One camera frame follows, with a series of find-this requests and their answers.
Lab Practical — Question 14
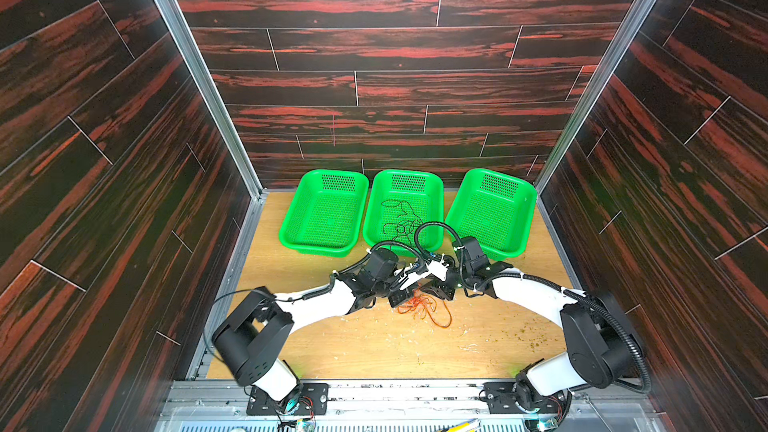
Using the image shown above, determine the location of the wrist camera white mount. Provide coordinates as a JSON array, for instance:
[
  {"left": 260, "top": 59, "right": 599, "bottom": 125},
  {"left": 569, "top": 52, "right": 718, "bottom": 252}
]
[
  {"left": 399, "top": 266, "right": 430, "bottom": 290},
  {"left": 420, "top": 255, "right": 455, "bottom": 282}
]

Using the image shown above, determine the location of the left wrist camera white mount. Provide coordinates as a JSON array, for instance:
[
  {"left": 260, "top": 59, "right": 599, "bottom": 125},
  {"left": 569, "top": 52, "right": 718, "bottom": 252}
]
[{"left": 399, "top": 266, "right": 430, "bottom": 290}]

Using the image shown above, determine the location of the yellow pencil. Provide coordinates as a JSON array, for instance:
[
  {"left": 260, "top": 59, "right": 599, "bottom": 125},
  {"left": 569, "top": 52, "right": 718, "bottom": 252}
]
[{"left": 439, "top": 419, "right": 481, "bottom": 432}]

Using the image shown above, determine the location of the left green plastic basket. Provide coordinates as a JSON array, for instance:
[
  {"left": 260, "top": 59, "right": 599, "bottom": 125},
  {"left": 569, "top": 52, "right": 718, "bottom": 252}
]
[{"left": 279, "top": 169, "right": 369, "bottom": 257}]

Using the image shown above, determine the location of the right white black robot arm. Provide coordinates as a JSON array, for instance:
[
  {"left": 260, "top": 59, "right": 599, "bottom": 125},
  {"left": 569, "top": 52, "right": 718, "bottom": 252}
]
[{"left": 413, "top": 221, "right": 652, "bottom": 416}]

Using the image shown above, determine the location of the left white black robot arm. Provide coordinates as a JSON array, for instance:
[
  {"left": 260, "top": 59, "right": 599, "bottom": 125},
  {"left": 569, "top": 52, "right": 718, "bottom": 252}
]
[{"left": 211, "top": 246, "right": 428, "bottom": 410}]

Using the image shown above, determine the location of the green plastic basket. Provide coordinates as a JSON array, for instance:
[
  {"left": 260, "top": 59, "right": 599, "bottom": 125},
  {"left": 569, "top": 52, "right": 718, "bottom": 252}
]
[
  {"left": 362, "top": 169, "right": 444, "bottom": 249},
  {"left": 446, "top": 168, "right": 538, "bottom": 261},
  {"left": 279, "top": 169, "right": 369, "bottom": 257}
]

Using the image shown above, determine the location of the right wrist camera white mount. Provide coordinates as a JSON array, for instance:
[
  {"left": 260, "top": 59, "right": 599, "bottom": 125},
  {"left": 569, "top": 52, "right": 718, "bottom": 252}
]
[{"left": 420, "top": 255, "right": 455, "bottom": 282}]

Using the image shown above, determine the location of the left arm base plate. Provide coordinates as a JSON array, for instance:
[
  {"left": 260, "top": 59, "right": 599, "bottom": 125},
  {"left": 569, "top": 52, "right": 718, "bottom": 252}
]
[{"left": 246, "top": 382, "right": 329, "bottom": 417}]

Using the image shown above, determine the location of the middle green plastic basket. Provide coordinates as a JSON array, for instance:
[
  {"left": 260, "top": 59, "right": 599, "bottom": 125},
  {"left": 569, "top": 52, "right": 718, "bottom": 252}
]
[{"left": 362, "top": 169, "right": 444, "bottom": 249}]

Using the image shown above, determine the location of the aluminium front rail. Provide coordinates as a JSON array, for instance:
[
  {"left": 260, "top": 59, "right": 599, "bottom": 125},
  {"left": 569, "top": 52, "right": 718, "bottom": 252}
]
[{"left": 156, "top": 379, "right": 667, "bottom": 431}]

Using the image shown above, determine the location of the right green plastic basket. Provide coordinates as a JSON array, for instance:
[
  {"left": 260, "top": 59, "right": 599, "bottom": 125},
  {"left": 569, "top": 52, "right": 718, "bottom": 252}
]
[{"left": 446, "top": 168, "right": 538, "bottom": 261}]

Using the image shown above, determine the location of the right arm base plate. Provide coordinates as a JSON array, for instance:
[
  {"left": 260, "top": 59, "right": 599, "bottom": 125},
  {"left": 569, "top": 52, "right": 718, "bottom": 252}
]
[{"left": 479, "top": 381, "right": 568, "bottom": 416}]

